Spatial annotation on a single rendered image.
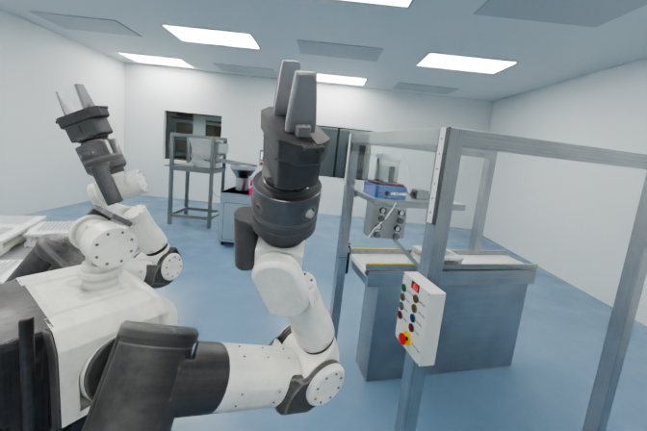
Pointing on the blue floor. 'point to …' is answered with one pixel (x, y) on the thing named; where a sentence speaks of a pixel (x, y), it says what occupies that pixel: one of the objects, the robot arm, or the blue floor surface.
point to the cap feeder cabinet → (233, 199)
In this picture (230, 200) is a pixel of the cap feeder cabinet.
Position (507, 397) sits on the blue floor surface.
